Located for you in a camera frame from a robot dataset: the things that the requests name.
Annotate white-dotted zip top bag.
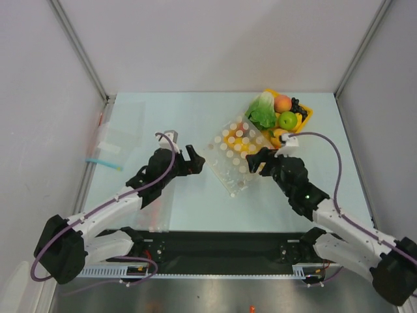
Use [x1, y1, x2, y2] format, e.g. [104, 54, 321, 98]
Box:
[201, 114, 273, 198]

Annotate toy napa cabbage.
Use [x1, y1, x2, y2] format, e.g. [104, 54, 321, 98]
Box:
[245, 91, 277, 130]

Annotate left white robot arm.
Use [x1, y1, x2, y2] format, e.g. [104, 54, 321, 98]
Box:
[30, 145, 205, 284]

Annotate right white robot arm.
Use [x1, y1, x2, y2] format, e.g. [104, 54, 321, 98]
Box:
[246, 147, 416, 306]

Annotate red-printed clear bag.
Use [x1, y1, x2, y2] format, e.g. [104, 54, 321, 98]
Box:
[134, 186, 175, 233]

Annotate toy orange apricot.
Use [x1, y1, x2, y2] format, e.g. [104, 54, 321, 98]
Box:
[268, 128, 289, 149]

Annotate yellow plastic tray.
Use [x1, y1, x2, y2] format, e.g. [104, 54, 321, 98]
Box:
[223, 88, 314, 157]

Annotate toy green apple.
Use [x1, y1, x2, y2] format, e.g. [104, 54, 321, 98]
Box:
[278, 112, 298, 130]

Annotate toy peach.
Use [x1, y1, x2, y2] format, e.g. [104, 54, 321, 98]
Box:
[274, 95, 292, 113]

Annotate toy black grapes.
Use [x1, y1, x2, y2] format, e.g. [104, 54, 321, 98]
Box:
[290, 97, 308, 122]

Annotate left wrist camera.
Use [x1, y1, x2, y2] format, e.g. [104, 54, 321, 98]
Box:
[155, 130, 180, 153]

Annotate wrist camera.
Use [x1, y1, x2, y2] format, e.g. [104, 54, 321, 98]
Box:
[276, 133, 299, 157]
[155, 130, 180, 153]

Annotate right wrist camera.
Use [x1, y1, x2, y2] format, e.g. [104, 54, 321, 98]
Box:
[276, 133, 299, 157]

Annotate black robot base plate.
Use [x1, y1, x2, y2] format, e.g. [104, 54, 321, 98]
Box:
[126, 230, 329, 267]

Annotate white slotted cable duct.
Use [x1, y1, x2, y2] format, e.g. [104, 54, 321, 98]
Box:
[77, 262, 330, 281]

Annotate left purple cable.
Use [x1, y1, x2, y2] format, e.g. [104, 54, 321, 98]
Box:
[31, 132, 177, 296]

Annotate purple cable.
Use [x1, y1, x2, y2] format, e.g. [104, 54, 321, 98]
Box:
[31, 132, 177, 296]
[281, 132, 417, 297]

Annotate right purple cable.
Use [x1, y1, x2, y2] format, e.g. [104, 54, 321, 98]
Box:
[281, 132, 417, 297]

